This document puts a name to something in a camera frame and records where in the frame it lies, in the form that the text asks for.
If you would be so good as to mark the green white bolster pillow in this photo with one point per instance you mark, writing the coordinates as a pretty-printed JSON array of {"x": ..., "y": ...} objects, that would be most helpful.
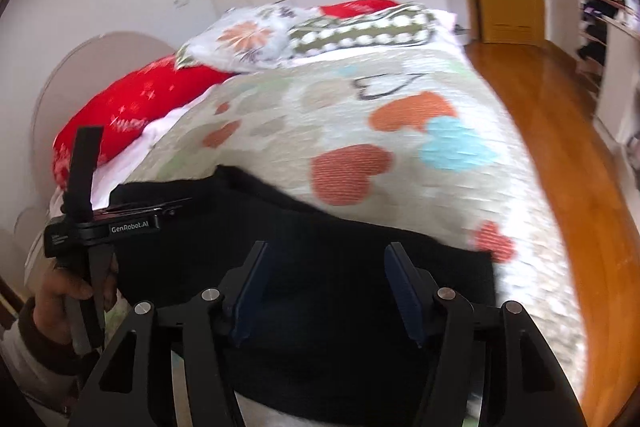
[{"x": 407, "y": 24}]

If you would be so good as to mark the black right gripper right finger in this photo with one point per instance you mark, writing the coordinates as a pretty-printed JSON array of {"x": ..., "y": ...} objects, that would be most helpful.
[{"x": 522, "y": 381}]

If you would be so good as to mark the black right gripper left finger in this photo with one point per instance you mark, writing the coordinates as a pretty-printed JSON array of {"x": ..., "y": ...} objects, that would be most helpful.
[{"x": 132, "y": 383}]

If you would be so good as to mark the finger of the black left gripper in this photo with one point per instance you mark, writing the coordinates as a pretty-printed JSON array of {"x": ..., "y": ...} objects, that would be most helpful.
[
  {"x": 87, "y": 321},
  {"x": 77, "y": 206}
]

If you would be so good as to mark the white cluttered shelf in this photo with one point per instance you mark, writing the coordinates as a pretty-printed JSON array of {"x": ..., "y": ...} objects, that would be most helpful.
[{"x": 609, "y": 56}]

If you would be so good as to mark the pink bed sheet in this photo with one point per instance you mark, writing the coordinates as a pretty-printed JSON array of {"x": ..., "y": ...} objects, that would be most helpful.
[{"x": 106, "y": 178}]

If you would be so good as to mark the white sleeve forearm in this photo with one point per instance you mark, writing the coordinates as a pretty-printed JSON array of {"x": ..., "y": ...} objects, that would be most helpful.
[{"x": 40, "y": 379}]

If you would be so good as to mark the black pants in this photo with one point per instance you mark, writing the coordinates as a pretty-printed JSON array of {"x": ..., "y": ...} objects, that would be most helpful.
[{"x": 328, "y": 343}]

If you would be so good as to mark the round beige headboard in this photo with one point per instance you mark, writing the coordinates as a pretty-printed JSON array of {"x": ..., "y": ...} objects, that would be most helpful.
[{"x": 40, "y": 91}]

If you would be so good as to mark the left hand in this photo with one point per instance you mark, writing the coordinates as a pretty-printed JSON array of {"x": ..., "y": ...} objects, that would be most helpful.
[{"x": 49, "y": 314}]

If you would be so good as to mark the white floral pillow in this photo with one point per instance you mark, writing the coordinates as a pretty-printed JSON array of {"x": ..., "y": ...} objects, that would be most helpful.
[{"x": 245, "y": 39}]

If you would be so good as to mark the red long pillow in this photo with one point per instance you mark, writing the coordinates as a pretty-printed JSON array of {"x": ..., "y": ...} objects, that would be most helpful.
[{"x": 126, "y": 107}]

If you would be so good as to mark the heart patterned quilt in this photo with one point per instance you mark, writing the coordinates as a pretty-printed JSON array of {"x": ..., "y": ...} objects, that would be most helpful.
[{"x": 410, "y": 139}]

